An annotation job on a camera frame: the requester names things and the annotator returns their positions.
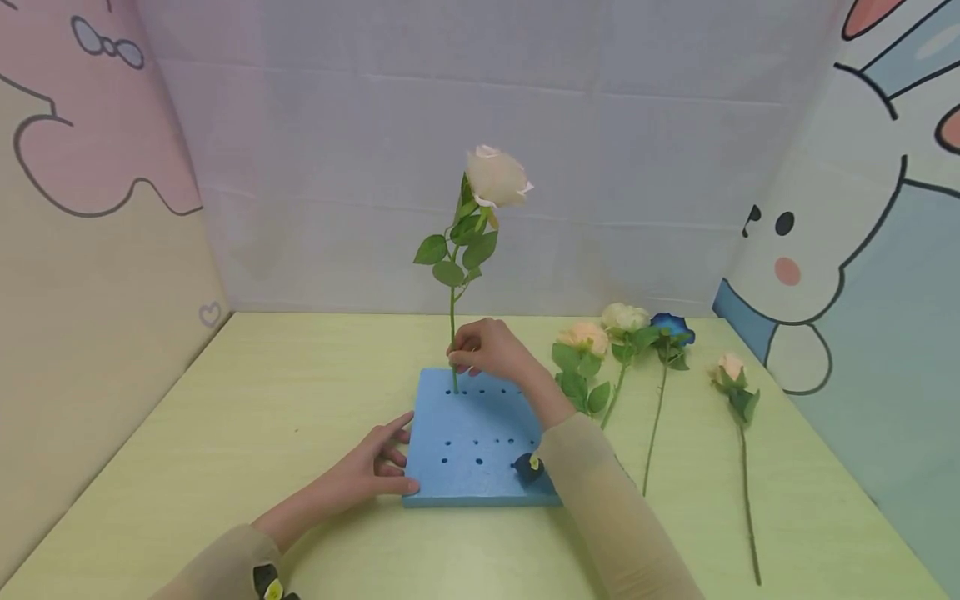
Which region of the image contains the small peach rose bud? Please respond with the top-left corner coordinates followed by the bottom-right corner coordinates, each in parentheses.
top-left (707, 352), bottom-right (764, 588)

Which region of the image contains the person's left hand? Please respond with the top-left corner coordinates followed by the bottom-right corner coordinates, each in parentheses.
top-left (328, 410), bottom-right (422, 509)

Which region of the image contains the blue rose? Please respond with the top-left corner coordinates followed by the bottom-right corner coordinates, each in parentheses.
top-left (642, 313), bottom-right (698, 498)

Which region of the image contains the blue foam board with holes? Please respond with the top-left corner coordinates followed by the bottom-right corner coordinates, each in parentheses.
top-left (402, 367), bottom-right (563, 508)

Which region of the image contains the person's right hand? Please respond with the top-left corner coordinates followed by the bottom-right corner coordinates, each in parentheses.
top-left (447, 317), bottom-right (558, 401)

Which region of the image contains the black wrist band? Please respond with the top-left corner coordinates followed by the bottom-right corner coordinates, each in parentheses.
top-left (512, 452), bottom-right (547, 485)
top-left (252, 563), bottom-right (302, 600)

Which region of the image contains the person's left forearm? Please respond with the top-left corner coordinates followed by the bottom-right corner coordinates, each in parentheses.
top-left (148, 479), bottom-right (353, 600)

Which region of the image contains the peach rose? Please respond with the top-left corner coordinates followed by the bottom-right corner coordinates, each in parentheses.
top-left (551, 321), bottom-right (613, 418)

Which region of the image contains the cream rose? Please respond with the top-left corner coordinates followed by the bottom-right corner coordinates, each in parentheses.
top-left (600, 302), bottom-right (653, 431)

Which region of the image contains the tall white rose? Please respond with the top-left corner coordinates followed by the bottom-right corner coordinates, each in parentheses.
top-left (412, 145), bottom-right (535, 395)

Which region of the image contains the person's right forearm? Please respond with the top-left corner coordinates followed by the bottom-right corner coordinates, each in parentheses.
top-left (522, 371), bottom-right (707, 600)

